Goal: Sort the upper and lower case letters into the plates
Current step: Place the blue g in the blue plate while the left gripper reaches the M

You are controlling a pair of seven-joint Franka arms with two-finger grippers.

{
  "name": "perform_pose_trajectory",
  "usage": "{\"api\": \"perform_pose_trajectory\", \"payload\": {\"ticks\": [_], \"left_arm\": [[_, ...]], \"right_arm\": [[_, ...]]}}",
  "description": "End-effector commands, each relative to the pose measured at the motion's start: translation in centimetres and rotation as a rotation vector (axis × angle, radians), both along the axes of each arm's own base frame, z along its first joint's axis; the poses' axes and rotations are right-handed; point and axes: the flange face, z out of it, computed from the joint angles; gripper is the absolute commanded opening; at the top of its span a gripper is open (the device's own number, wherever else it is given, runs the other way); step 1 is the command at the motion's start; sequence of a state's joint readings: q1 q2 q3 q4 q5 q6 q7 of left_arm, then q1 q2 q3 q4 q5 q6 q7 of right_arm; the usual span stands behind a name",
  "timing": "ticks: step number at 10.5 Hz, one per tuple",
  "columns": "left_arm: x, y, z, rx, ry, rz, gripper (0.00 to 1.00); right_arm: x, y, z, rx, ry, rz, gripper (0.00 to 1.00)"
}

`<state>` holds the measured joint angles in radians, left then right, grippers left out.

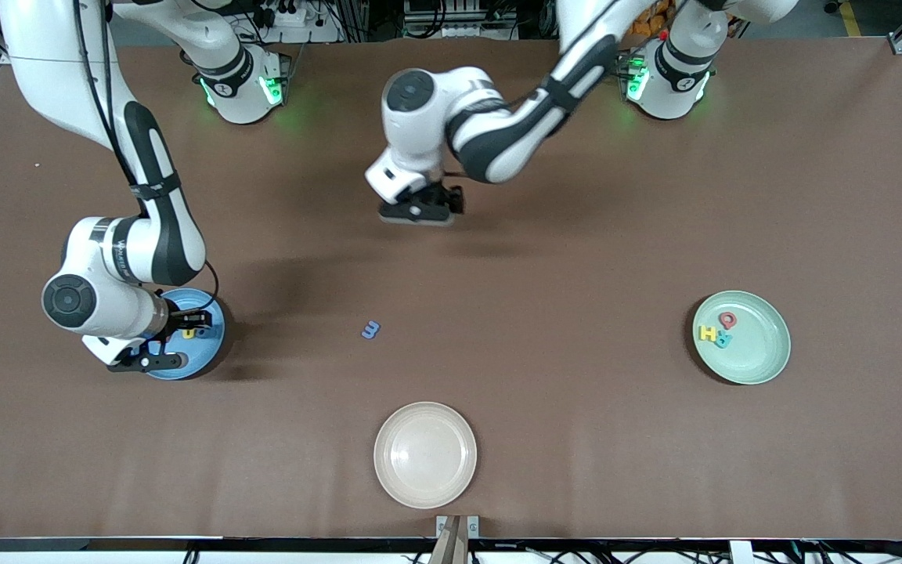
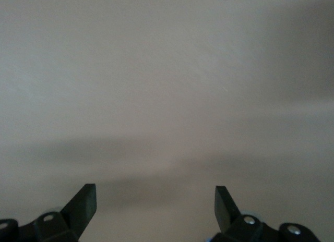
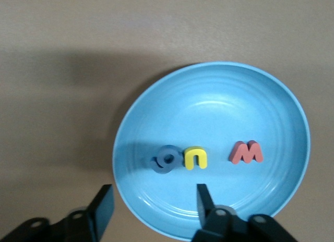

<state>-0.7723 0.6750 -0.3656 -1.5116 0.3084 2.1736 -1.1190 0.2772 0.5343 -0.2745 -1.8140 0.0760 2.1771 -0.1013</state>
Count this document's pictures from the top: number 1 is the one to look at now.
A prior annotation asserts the blue plate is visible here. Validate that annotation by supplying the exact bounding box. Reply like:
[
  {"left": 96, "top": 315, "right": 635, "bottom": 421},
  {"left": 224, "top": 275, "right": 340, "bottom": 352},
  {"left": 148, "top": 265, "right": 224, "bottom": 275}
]
[{"left": 142, "top": 287, "right": 227, "bottom": 381}]

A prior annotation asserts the background equipment rack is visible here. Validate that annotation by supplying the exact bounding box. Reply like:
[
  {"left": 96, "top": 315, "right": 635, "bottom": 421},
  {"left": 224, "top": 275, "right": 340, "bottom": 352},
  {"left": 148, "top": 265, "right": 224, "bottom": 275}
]
[{"left": 400, "top": 0, "right": 526, "bottom": 40}]

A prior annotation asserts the white power strip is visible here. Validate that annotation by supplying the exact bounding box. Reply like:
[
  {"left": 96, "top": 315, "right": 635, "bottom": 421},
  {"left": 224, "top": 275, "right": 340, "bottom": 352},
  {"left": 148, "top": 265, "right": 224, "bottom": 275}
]
[{"left": 251, "top": 0, "right": 342, "bottom": 45}]

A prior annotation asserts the beige plate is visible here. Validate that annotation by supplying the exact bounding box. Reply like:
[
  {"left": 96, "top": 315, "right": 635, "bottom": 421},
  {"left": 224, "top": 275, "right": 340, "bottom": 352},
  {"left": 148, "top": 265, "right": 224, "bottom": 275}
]
[{"left": 373, "top": 401, "right": 478, "bottom": 510}]

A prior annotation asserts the orange objects pile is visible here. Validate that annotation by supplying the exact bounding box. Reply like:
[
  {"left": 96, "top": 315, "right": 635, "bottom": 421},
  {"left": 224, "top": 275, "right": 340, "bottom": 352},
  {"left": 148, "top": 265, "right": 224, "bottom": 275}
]
[{"left": 630, "top": 0, "right": 669, "bottom": 38}]

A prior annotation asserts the brown table cover mat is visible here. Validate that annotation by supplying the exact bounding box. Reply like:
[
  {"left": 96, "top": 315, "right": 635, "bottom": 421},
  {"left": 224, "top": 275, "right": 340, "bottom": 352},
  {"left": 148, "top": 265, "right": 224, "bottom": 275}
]
[{"left": 0, "top": 35, "right": 902, "bottom": 541}]

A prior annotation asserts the green plate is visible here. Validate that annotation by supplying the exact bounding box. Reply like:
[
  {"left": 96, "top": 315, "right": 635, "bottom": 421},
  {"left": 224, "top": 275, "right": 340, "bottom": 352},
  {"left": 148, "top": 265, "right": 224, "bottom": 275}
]
[{"left": 691, "top": 290, "right": 792, "bottom": 386}]

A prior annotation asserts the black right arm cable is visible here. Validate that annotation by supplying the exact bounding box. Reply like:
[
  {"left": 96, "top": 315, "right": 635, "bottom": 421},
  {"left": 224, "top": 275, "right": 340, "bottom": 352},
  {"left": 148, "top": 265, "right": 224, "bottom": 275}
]
[{"left": 71, "top": 0, "right": 222, "bottom": 314}]

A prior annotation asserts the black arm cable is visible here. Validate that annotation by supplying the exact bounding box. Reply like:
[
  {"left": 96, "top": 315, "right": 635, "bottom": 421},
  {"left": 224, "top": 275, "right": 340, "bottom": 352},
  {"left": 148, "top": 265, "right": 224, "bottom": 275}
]
[
  {"left": 71, "top": 0, "right": 222, "bottom": 314},
  {"left": 439, "top": 0, "right": 632, "bottom": 181}
]

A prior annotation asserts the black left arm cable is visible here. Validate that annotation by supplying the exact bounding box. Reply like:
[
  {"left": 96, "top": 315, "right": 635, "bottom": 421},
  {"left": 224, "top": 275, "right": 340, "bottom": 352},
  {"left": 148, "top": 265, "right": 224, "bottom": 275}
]
[{"left": 439, "top": 0, "right": 632, "bottom": 181}]

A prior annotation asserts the metal table edge bracket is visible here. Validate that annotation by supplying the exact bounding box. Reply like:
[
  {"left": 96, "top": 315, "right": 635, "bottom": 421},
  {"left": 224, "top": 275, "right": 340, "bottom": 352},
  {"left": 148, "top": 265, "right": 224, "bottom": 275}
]
[{"left": 429, "top": 515, "right": 481, "bottom": 564}]

